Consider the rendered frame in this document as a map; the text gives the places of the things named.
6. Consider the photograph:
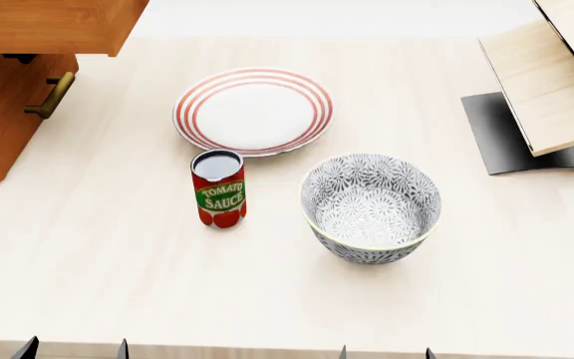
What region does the brown wooden cabinet drawer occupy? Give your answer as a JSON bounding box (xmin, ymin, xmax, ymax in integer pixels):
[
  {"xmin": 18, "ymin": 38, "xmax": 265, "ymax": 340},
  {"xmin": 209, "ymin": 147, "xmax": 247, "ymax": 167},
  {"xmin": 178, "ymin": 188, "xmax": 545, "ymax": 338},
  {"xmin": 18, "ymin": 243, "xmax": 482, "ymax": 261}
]
[{"xmin": 0, "ymin": 0, "xmax": 150, "ymax": 59}]

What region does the grey floral patterned bowl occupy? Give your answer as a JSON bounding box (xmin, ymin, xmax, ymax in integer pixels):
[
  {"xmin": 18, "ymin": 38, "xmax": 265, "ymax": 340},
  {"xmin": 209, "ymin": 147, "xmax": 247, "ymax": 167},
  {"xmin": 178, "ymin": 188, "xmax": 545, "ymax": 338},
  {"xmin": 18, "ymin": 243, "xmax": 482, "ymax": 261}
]
[{"xmin": 299, "ymin": 153, "xmax": 443, "ymax": 266}]

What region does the red tomato sauce can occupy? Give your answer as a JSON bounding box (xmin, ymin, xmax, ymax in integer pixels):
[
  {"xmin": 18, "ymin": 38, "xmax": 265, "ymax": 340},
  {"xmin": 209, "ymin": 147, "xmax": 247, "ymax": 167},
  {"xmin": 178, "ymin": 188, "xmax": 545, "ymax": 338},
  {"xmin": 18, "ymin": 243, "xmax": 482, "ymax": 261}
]
[{"xmin": 189, "ymin": 148, "xmax": 248, "ymax": 230}]

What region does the white plate with red rings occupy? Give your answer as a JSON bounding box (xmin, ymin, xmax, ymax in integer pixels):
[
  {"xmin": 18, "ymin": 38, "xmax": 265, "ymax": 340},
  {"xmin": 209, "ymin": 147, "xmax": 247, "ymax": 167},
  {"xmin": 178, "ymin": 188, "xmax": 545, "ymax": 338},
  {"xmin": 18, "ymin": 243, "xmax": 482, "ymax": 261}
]
[{"xmin": 171, "ymin": 66, "xmax": 335, "ymax": 159}]

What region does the light wooden shelf rack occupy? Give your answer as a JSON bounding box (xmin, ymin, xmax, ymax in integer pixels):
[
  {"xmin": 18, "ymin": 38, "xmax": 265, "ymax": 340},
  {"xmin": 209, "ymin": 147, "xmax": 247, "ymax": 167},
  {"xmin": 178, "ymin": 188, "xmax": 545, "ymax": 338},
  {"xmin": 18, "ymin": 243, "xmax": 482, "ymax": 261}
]
[{"xmin": 477, "ymin": 0, "xmax": 574, "ymax": 159}]

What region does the brass drawer handle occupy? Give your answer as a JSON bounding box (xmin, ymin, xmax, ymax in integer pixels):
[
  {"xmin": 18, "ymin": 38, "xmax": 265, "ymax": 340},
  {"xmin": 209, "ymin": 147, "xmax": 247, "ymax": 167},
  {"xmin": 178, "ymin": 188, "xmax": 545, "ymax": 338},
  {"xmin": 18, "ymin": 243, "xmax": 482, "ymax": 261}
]
[{"xmin": 23, "ymin": 71, "xmax": 77, "ymax": 121}]

